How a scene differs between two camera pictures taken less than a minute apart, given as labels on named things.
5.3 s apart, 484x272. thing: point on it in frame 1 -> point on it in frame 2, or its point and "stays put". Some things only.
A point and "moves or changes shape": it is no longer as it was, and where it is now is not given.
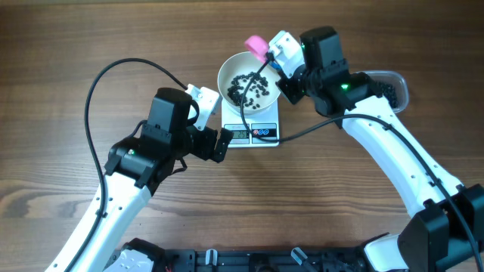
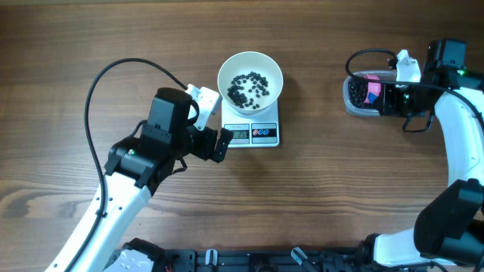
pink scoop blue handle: [259, 47] moves or changes shape
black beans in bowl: [259, 85] stays put
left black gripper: [206, 151] stays put
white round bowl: [234, 74] stays put
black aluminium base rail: [351, 259] stays put
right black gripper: [286, 87] -> [387, 105]
